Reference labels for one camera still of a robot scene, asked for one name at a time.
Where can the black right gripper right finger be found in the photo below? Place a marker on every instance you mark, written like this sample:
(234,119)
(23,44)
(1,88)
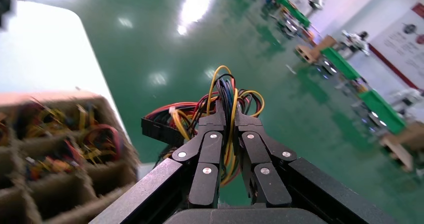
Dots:
(255,149)

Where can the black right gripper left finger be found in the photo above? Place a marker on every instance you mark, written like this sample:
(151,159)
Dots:
(207,149)

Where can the brown cardboard divider box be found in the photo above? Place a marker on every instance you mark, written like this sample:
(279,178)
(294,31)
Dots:
(109,176)

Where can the green conveyor workbench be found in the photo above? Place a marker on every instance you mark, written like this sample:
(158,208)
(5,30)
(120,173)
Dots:
(384,111)
(294,12)
(341,63)

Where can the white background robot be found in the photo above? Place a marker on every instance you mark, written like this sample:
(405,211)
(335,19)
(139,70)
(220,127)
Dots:
(356,42)

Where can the white wall poster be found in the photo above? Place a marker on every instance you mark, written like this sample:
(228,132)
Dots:
(400,47)

